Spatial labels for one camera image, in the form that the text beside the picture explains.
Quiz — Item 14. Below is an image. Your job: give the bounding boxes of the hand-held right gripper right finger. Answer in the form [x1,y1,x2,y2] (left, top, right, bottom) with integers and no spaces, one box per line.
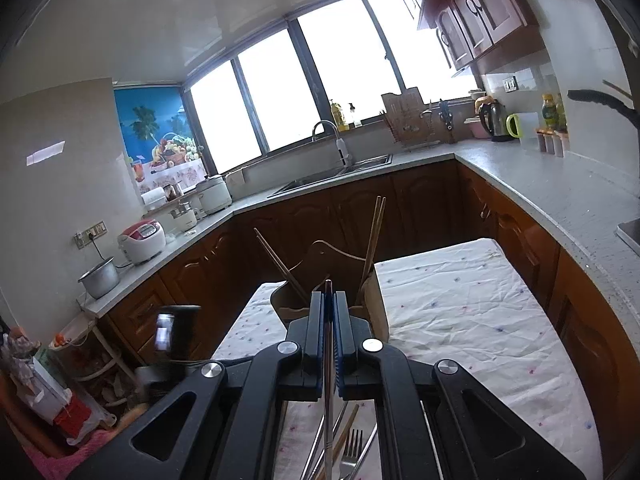
[334,291,588,480]

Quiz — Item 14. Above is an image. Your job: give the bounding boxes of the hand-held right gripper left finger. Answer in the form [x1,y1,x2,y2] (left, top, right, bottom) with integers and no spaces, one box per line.
[67,290,327,480]

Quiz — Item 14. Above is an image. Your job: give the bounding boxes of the wooden utensil holder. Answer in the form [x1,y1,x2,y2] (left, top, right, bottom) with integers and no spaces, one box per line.
[270,240,391,343]

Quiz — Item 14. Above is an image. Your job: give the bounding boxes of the white storage rack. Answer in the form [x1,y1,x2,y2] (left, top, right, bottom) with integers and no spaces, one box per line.
[47,317,133,411]

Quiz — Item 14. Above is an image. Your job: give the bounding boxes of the metal inner pot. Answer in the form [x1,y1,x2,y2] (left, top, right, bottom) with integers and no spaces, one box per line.
[77,256,121,300]

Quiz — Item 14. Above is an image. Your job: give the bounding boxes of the white and red rice cooker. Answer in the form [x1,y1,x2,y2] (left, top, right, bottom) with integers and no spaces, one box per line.
[117,219,167,266]

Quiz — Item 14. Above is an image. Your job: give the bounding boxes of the metal fork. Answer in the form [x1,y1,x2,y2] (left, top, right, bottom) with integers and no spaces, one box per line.
[339,427,364,480]

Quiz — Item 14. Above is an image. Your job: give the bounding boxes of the small white cooker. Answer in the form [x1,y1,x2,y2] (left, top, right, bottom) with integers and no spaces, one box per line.
[170,201,198,233]

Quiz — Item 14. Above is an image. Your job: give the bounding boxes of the white paper roll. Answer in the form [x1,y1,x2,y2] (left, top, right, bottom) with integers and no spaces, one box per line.
[141,187,167,211]

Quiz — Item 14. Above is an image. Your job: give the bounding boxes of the pile of plastic bags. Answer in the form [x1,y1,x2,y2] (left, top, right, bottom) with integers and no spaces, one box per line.
[0,330,116,446]

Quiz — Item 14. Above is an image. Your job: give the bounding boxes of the large white cooker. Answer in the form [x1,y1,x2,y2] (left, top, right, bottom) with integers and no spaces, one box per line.
[195,175,233,213]

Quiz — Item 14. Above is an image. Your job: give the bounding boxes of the steel sink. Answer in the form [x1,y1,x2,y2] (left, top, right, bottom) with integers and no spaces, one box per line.
[267,154,393,198]

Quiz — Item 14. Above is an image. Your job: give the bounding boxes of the wooden lower cabinets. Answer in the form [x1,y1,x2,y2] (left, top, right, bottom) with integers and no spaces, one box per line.
[107,160,640,480]

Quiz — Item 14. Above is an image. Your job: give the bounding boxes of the wooden cabinets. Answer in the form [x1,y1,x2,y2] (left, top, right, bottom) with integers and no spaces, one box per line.
[107,160,640,480]
[377,0,546,73]

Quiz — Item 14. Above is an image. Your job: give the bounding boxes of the pink cloth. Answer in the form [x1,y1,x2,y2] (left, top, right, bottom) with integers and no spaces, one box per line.
[20,440,106,480]

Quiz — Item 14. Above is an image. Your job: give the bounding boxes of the chrome faucet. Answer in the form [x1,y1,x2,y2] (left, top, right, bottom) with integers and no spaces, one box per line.
[312,120,353,168]

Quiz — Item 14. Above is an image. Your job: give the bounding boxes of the wooden cutting board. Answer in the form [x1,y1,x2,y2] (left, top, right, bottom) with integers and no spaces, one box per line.
[381,87,426,136]

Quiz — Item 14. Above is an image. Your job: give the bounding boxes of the dark kitchen shears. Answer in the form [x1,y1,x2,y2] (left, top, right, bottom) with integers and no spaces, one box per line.
[439,99,456,143]

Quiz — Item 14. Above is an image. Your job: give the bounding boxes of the kitchen window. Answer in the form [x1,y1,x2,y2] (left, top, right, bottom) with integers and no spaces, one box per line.
[182,0,481,173]

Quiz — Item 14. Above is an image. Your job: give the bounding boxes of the grey countertop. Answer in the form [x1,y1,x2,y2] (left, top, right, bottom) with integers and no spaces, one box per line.
[77,139,640,341]

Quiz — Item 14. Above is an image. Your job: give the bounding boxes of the steel electric kettle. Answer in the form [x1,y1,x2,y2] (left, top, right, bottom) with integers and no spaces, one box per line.
[478,100,510,142]

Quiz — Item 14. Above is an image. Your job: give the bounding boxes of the spice jar set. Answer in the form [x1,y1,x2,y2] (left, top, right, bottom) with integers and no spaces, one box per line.
[536,128,570,158]

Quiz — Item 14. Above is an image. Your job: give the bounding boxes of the gas stove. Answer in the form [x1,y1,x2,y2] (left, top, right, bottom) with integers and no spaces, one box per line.
[616,217,640,256]

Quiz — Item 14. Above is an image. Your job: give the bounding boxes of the yellow capped bottle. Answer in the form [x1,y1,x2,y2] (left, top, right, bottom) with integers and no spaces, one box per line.
[541,92,563,131]

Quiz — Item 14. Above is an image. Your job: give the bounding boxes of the black wok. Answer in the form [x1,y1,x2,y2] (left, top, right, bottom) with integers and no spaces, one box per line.
[567,89,640,128]

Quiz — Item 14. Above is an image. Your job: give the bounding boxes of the wooden upper cabinets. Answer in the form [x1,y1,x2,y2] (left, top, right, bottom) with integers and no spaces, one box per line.
[377,0,546,73]

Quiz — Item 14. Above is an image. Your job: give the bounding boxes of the wall socket strip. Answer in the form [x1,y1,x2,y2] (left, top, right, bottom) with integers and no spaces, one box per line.
[74,220,108,248]

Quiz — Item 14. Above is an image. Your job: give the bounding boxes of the blue fruit wall poster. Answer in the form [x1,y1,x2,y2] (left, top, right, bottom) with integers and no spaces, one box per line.
[114,86,207,196]

